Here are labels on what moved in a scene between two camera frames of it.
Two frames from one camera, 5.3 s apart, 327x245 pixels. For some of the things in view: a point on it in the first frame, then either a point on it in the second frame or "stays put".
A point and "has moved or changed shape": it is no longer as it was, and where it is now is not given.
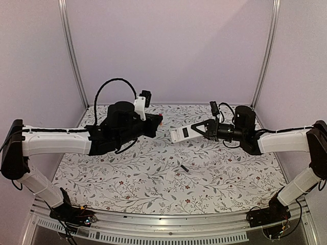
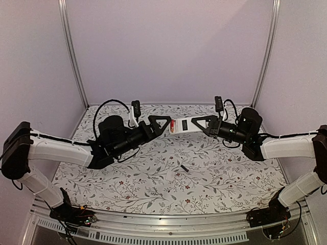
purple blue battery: (184, 168) stays put
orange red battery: (161, 123) has moved or changed shape
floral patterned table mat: (158, 176) stays put
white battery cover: (170, 175) stays put
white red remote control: (183, 133) to (186, 125)
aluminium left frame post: (63, 9) stays put
